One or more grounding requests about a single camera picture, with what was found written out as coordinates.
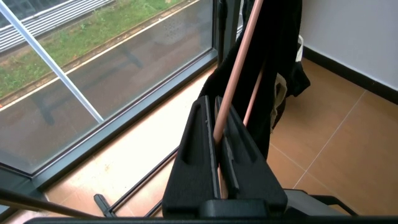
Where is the black clothes rack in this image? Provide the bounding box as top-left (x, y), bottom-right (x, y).
top-left (0, 0), bottom-right (229, 218)

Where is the white laundry basket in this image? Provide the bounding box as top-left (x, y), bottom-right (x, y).
top-left (269, 34), bottom-right (305, 129)

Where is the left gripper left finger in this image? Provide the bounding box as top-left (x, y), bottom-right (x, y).
top-left (162, 95), bottom-right (222, 219)

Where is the black garment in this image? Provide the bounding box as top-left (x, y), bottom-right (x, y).
top-left (198, 0), bottom-right (304, 160)

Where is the window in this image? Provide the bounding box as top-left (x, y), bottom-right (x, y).
top-left (0, 0), bottom-right (242, 215)

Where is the pink clothes hanger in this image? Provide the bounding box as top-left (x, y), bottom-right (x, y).
top-left (212, 0), bottom-right (266, 147)

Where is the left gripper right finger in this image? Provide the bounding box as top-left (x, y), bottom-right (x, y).
top-left (214, 96), bottom-right (289, 217)

